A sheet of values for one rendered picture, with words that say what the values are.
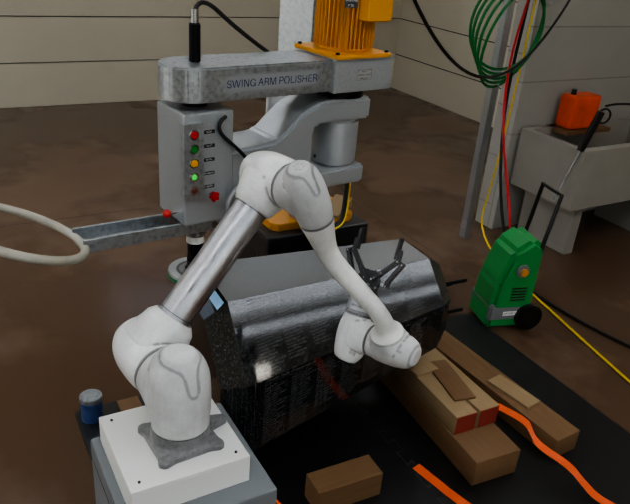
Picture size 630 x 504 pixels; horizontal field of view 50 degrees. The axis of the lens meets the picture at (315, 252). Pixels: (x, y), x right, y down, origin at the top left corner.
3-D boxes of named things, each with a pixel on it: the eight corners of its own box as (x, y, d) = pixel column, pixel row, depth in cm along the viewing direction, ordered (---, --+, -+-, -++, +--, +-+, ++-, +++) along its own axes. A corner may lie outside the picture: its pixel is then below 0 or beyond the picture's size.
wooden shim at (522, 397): (486, 382, 344) (487, 380, 343) (499, 376, 350) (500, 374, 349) (527, 409, 327) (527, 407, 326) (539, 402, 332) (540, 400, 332)
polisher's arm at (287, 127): (332, 188, 313) (342, 82, 292) (364, 206, 297) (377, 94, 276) (188, 217, 272) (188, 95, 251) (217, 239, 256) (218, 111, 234)
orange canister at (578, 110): (545, 128, 536) (554, 86, 522) (587, 123, 560) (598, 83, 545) (566, 136, 519) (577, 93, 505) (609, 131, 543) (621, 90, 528)
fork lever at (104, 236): (234, 208, 284) (235, 197, 281) (259, 225, 270) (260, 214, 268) (68, 237, 244) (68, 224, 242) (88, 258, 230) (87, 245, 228)
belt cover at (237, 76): (351, 83, 298) (355, 44, 291) (389, 97, 281) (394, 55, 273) (146, 102, 244) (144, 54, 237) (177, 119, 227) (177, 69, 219)
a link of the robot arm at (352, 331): (354, 311, 225) (387, 323, 217) (341, 355, 225) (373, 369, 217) (336, 308, 216) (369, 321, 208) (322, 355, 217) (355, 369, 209)
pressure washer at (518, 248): (511, 301, 449) (540, 177, 411) (539, 329, 419) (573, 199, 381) (463, 304, 440) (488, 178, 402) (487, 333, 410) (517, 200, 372)
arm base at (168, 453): (239, 443, 183) (240, 426, 180) (161, 471, 171) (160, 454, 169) (210, 405, 196) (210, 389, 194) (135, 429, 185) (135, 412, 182)
